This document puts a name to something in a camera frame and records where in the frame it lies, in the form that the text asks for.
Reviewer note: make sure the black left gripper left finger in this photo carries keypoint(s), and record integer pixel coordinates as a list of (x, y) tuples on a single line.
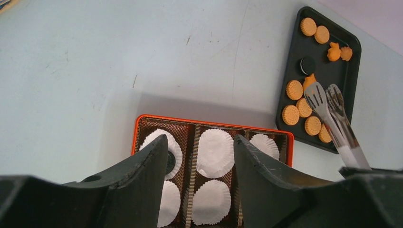
[(126, 195)]

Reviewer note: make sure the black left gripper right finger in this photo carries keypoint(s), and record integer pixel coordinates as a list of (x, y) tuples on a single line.
[(274, 195)]

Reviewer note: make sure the black sandwich cookie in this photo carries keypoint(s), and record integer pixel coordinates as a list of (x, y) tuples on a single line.
[(171, 162), (307, 65)]

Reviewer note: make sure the orange cookie box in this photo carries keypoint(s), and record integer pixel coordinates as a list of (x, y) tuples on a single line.
[(188, 180)]

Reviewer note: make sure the metal tongs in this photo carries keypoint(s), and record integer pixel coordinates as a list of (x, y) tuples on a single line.
[(329, 106)]

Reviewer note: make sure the black cookie tray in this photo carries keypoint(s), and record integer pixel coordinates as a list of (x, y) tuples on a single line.
[(342, 73)]

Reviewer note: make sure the round orange cookie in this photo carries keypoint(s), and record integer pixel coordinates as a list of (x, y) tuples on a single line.
[(290, 115), (303, 108), (308, 27), (312, 125), (323, 135), (322, 35), (294, 90)]

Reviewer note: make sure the white paper cup liner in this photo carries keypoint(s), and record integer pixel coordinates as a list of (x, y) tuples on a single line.
[(266, 145), (211, 203), (170, 204), (158, 143), (215, 155)]

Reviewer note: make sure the star orange cookie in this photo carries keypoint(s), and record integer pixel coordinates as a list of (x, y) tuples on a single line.
[(308, 81)]

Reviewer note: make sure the small flower orange cookie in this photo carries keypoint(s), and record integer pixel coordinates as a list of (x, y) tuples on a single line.
[(346, 53)]

